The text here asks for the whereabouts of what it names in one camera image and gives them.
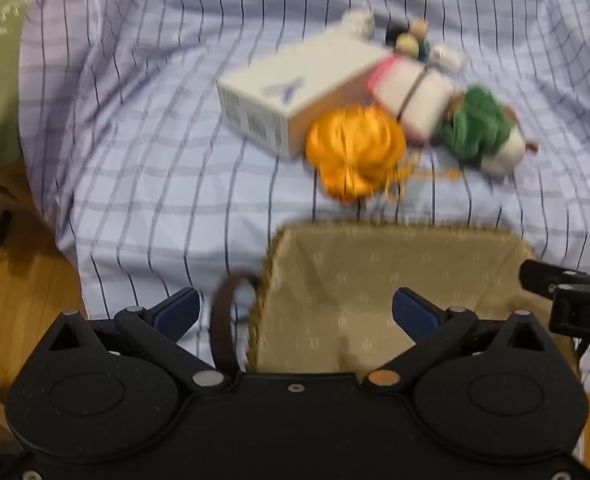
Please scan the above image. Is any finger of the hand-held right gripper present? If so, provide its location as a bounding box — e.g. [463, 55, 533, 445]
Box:
[519, 259, 590, 297]

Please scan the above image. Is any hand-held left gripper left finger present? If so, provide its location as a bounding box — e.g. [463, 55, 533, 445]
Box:
[45, 287, 230, 392]

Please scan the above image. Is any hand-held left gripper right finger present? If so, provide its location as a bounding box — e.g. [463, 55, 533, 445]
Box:
[362, 287, 550, 393]

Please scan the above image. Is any woven basket with beige lining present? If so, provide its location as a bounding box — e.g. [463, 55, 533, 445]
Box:
[210, 222, 583, 386]

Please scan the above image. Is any green and white plush toy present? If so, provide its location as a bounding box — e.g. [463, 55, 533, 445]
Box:
[435, 86, 540, 176]

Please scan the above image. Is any orange satin ball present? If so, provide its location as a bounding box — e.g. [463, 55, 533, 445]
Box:
[305, 104, 410, 203]

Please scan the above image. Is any white towel pink edge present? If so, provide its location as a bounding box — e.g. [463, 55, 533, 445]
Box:
[367, 55, 458, 143]

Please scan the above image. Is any teal peg doll cream head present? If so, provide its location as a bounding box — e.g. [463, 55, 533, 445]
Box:
[396, 35, 432, 62]

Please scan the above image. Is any black peg doll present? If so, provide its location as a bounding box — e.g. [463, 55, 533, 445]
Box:
[386, 22, 410, 47]

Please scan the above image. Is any checked light blue cloth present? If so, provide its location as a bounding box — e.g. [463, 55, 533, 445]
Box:
[20, 0, 590, 376]

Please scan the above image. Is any small white object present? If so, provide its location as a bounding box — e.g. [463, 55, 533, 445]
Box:
[427, 44, 463, 73]

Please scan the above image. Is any white cardboard box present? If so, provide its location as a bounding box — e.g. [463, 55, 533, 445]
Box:
[216, 30, 393, 160]

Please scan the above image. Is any white fuzzy ball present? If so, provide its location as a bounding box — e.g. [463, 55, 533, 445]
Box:
[342, 7, 376, 38]

